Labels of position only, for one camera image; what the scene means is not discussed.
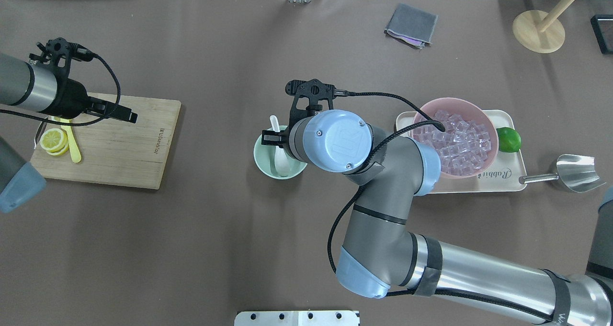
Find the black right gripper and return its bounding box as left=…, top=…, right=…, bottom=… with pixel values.
left=261, top=125, right=294, bottom=157

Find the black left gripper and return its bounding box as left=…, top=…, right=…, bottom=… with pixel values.
left=50, top=78, right=138, bottom=124

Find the white ceramic spoon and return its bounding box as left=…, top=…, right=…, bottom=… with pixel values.
left=269, top=115, right=291, bottom=176

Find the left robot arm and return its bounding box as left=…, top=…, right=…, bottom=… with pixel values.
left=0, top=54, right=137, bottom=213

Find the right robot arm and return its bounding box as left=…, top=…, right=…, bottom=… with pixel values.
left=261, top=110, right=612, bottom=326

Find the mint green bowl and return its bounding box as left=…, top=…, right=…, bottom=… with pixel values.
left=253, top=134, right=307, bottom=180

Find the pile of clear ice cubes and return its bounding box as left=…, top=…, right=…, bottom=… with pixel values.
left=411, top=109, right=492, bottom=176

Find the pink bowl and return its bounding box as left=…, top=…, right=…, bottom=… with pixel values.
left=410, top=97, right=499, bottom=179

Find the metal ice scoop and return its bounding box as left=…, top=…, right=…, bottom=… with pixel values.
left=519, top=154, right=606, bottom=193

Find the wooden cutting board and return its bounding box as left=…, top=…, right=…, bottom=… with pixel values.
left=31, top=95, right=182, bottom=190

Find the yellow plastic knife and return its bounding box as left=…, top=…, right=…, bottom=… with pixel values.
left=51, top=117, right=82, bottom=164

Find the lemon slice stack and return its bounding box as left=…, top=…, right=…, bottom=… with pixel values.
left=38, top=128, right=69, bottom=156

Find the grey folded cloth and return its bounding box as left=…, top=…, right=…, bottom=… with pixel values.
left=385, top=4, right=439, bottom=49

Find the cream rectangular tray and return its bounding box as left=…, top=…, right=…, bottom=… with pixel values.
left=395, top=110, right=527, bottom=194

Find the green lime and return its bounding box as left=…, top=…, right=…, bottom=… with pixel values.
left=496, top=127, right=522, bottom=153

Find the wooden mug tree stand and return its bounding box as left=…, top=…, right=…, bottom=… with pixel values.
left=512, top=0, right=575, bottom=54

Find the black device at table edge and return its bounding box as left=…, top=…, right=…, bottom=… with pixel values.
left=590, top=14, right=613, bottom=55

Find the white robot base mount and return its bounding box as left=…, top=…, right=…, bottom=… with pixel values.
left=234, top=309, right=361, bottom=326

